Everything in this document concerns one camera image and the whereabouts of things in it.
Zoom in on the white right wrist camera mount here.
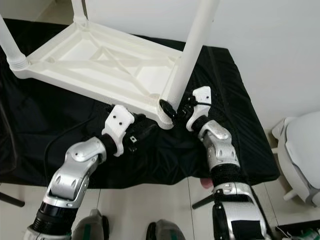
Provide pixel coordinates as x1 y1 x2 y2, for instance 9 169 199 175
185 86 212 132

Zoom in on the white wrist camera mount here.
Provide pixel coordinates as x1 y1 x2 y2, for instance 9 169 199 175
185 86 212 132
101 105 136 157

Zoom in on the dark low box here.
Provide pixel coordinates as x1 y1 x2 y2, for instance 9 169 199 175
275 222 320 240

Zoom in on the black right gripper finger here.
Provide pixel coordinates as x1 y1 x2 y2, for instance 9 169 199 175
159 98 176 119

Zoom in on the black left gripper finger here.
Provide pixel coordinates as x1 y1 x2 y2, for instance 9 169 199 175
132 122 158 144

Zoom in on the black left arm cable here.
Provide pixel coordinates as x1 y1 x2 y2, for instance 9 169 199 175
44 107 113 176

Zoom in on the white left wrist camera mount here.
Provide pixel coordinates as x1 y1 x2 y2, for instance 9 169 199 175
101 105 136 157

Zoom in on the white plastic chair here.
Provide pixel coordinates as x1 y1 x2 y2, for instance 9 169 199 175
271 112 320 206

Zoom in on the black table cloth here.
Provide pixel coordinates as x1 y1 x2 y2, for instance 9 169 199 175
0 17 281 190

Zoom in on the green white package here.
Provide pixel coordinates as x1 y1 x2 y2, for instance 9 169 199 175
292 229 320 240

